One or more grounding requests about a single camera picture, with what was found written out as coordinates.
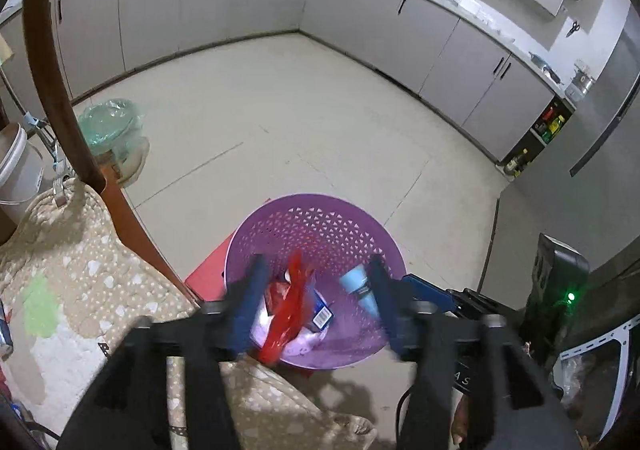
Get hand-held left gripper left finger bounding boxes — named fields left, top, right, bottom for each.
left=57, top=254, right=273, bottom=450

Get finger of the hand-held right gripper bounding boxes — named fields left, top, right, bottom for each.
left=402, top=272, right=453, bottom=313

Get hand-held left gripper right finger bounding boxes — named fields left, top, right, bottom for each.
left=367, top=254, right=581, bottom=450

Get red plastic wrapper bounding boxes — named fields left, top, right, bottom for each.
left=257, top=250, right=316, bottom=366

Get purple plastic basket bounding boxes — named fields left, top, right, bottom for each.
left=224, top=193, right=408, bottom=372

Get light blue cup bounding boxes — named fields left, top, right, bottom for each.
left=340, top=266, right=376, bottom=318

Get blue barcode packet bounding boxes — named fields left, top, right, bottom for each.
left=305, top=287, right=335, bottom=331

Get quilted heart-print cushion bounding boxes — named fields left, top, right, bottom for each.
left=0, top=177, right=376, bottom=450

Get grey refrigerator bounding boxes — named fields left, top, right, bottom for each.
left=510, top=0, right=640, bottom=281

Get metal pot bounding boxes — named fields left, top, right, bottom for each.
left=565, top=60, right=596, bottom=103

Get green plastic bag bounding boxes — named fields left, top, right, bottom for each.
left=77, top=98, right=151, bottom=188

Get white plastic bucket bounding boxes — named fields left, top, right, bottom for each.
left=0, top=122, right=51, bottom=226

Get grey kitchen base cabinets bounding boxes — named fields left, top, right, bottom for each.
left=0, top=0, right=576, bottom=163

